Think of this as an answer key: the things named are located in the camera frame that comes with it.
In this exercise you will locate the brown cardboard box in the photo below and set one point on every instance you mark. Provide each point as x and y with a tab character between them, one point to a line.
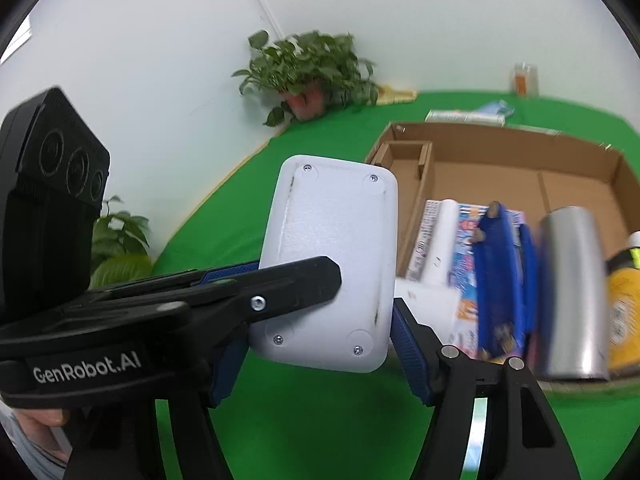
530	172

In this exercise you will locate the white handheld fan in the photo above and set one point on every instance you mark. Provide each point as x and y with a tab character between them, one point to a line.
431	300

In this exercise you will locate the white plastic rectangular case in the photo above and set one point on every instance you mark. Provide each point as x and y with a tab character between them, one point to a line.
337	220

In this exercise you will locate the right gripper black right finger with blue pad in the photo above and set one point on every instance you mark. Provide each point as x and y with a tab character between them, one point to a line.
522	440

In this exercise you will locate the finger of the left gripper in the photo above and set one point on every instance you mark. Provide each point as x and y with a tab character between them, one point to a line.
183	279

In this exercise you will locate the potted green plant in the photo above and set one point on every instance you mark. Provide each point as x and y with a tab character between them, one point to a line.
309	73

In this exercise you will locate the grey sleeve forearm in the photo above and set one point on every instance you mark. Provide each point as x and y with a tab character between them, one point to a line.
40	463

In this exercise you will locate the yellow cloth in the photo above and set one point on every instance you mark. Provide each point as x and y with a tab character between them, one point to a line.
388	95

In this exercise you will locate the small clear orange container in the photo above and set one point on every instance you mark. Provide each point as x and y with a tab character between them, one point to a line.
525	82

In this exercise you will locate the white blue packet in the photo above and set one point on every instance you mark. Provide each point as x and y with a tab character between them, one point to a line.
494	113

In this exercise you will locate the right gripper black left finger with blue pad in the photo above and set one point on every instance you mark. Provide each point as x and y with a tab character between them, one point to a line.
193	387

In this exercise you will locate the person's left hand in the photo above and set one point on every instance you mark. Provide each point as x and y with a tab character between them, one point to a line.
38	426

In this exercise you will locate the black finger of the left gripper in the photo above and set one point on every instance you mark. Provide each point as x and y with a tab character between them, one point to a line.
283	289

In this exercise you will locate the yellow label tea jar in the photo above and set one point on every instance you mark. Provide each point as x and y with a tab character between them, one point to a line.
623	296

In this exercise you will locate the silver metal tin can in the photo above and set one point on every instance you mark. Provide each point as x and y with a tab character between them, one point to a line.
572	317

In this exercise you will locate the colourful card box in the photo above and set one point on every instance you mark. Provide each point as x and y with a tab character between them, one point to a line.
462	275

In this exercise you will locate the white cosmetic tube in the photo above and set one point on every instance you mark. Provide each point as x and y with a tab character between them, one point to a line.
634	240

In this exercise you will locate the green tablecloth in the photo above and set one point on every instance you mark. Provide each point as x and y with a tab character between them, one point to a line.
285	422

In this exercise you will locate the camera module on left gripper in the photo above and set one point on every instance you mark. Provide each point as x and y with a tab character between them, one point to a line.
53	177

